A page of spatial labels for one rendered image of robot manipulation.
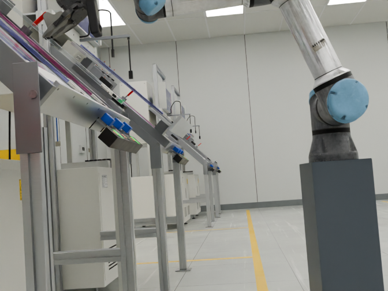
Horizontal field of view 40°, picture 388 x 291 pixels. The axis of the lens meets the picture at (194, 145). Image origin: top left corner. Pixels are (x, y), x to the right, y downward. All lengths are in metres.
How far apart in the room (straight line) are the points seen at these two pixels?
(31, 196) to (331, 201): 0.91
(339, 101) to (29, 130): 0.86
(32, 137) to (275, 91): 8.31
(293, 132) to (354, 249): 7.56
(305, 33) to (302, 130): 7.64
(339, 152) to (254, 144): 7.48
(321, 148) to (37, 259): 0.96
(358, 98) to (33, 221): 0.93
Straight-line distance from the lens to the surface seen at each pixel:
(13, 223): 1.63
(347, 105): 1.52
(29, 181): 1.02
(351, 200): 1.62
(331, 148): 1.63
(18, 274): 1.66
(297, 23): 1.57
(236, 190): 9.07
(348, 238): 1.63
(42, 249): 1.02
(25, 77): 1.03
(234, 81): 9.22
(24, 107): 1.03
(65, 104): 1.18
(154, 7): 1.56
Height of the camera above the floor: 0.52
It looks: 4 degrees up
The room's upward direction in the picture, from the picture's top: 4 degrees counter-clockwise
